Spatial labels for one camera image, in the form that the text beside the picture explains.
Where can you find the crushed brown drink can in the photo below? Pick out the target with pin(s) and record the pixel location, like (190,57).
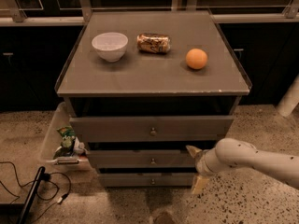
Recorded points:
(153,43)

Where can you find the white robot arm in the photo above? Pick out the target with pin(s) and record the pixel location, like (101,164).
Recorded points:
(232,154)

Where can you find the grey bottom drawer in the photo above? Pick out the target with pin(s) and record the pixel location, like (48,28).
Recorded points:
(146,180)

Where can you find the white ceramic bowl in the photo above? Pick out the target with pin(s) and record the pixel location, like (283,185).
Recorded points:
(110,46)

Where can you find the grey drawer cabinet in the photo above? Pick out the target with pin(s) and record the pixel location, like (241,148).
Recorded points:
(143,84)

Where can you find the orange fruit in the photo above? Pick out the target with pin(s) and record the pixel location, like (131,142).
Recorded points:
(196,59)

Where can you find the grey drawer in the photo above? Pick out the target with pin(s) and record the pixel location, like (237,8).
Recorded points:
(150,129)
(140,159)
(146,180)

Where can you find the clear plastic storage bin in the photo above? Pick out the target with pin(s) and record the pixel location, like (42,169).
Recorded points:
(77,161)

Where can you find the grey top drawer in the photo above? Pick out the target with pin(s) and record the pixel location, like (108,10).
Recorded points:
(150,129)

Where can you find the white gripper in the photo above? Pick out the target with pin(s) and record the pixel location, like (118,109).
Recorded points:
(201,163)

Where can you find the metal railing frame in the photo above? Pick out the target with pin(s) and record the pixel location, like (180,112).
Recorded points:
(222,11)

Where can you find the black flat device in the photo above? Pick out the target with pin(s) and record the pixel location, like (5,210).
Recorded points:
(31,195)

